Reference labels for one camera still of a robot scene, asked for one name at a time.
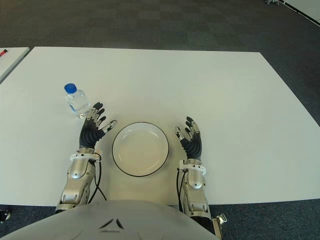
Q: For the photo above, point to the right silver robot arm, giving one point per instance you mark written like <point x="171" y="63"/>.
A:
<point x="197" y="180"/>

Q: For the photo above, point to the black robot foot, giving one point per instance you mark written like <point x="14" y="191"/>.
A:
<point x="3" y="215"/>

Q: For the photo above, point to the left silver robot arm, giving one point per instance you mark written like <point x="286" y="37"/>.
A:
<point x="77" y="170"/>

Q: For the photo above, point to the metal chair base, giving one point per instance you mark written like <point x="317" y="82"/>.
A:
<point x="272" y="1"/>

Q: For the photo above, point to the red marker pen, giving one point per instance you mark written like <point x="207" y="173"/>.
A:
<point x="3" y="52"/>

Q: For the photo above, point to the white wall panel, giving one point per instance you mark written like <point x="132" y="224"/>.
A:
<point x="307" y="10"/>

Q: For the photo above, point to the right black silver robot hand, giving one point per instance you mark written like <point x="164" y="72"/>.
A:
<point x="195" y="146"/>

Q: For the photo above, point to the clear water bottle blue cap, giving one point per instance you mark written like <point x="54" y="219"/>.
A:
<point x="76" y="100"/>

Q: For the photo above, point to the silver metal clip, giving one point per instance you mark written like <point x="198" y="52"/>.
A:
<point x="222" y="218"/>

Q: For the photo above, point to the grey robot torso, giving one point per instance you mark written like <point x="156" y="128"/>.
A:
<point x="112" y="220"/>

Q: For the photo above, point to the white side table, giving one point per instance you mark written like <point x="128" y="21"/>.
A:
<point x="12" y="60"/>

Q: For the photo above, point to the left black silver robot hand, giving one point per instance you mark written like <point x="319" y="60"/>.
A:
<point x="87" y="135"/>

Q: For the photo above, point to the white plate black rim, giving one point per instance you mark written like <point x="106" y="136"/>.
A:
<point x="140" y="150"/>

